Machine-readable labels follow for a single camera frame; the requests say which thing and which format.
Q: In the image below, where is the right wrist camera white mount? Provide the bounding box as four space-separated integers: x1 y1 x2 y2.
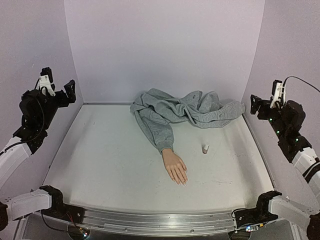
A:
270 79 286 109

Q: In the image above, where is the mannequin hand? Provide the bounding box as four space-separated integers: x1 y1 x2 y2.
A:
161 148 188 185

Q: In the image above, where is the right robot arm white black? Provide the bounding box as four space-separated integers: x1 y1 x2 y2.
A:
250 95 320 240

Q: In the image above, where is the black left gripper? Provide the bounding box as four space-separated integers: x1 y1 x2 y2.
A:
38 80 76 130

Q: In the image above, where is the nail polish bottle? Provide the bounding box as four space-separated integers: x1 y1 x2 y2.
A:
202 143 210 154

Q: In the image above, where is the aluminium front rail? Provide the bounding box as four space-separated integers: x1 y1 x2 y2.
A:
39 204 278 232

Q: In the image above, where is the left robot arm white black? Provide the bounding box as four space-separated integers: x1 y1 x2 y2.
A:
0 80 76 230

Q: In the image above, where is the black right camera cable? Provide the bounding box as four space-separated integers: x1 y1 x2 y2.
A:
282 76 320 94

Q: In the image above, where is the grey sweatshirt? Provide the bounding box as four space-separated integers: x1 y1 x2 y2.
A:
130 88 246 153

